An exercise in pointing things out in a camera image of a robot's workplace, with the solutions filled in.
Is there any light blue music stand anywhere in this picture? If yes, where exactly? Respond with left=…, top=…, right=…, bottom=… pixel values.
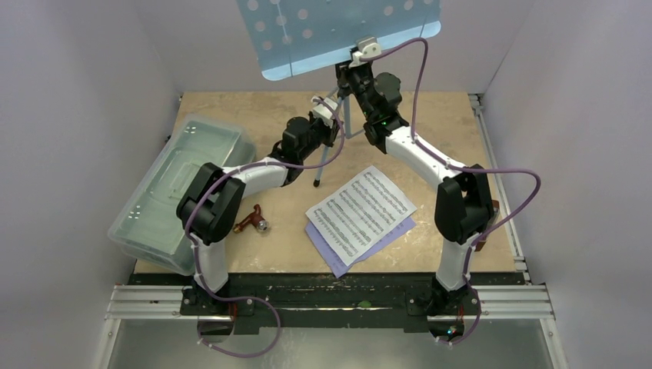
left=238, top=1, right=441, bottom=170

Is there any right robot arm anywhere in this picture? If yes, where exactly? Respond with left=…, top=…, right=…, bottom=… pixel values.
left=335, top=62, right=495, bottom=313

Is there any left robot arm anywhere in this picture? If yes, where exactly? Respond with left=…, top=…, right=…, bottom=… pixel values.
left=176, top=116, right=343, bottom=314

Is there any white sheet music page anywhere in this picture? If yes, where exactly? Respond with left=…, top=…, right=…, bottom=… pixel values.
left=306, top=165, right=417, bottom=266

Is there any brown capo clamp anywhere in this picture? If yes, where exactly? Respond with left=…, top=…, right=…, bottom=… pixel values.
left=233, top=204, right=271, bottom=234

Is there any purple paper sheet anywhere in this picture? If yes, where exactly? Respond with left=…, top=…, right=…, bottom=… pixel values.
left=304, top=216, right=417, bottom=278

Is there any brown metronome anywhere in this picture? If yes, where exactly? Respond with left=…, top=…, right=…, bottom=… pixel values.
left=474, top=199, right=501, bottom=252

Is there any clear plastic storage bin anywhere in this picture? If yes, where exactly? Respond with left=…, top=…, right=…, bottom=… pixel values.
left=108, top=114, right=256, bottom=275

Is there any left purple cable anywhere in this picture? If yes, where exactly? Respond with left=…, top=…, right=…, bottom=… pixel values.
left=183, top=95, right=348, bottom=359

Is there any purple cable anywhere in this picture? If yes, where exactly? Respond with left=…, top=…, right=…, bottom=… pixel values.
left=356, top=37, right=542, bottom=347
left=183, top=95, right=348, bottom=359

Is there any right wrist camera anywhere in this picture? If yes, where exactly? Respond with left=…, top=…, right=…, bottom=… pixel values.
left=349, top=36, right=382, bottom=68

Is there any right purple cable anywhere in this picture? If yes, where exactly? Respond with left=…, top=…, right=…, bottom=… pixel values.
left=356, top=37, right=542, bottom=347

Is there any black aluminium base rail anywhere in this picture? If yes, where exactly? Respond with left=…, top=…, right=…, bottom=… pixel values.
left=104, top=272, right=556, bottom=337

